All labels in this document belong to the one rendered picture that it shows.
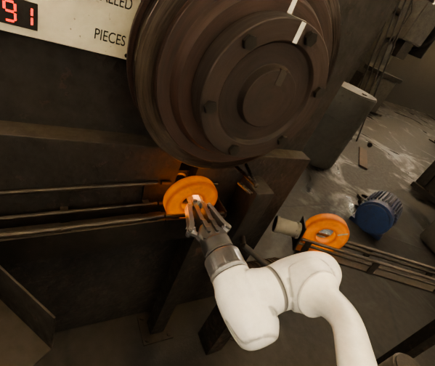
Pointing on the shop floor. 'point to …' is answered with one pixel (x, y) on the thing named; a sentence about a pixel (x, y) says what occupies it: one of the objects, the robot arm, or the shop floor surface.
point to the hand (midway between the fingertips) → (192, 195)
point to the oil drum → (338, 125)
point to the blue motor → (377, 213)
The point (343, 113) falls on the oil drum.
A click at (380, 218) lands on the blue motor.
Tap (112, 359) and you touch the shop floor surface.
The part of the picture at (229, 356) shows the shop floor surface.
